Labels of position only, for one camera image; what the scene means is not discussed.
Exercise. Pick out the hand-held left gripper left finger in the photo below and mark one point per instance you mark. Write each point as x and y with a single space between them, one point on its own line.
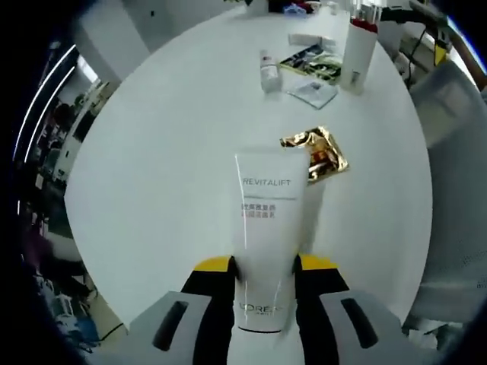
213 323

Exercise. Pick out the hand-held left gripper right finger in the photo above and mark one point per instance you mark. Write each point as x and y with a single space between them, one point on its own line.
316 323

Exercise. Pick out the white skincare bottle red collar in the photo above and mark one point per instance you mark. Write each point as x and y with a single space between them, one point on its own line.
357 57

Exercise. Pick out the white skincare tube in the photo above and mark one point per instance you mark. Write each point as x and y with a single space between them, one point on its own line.
270 228

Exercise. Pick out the frosted slim skincare bottle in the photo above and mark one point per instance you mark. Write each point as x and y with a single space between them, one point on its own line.
308 40

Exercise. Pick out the green black skincare sachet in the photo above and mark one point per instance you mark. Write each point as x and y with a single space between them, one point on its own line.
312 62

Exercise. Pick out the small clear skincare sachet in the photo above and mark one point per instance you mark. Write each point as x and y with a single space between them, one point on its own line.
312 93

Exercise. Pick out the gold skincare sachet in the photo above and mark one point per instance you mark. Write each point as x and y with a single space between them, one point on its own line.
327 152

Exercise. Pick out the white slim skincare bottle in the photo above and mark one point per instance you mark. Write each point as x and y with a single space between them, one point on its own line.
271 72

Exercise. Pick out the grey mesh office chair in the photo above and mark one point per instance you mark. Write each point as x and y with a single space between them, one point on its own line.
449 114

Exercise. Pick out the blue plastic item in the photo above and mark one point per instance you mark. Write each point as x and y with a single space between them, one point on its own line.
295 10

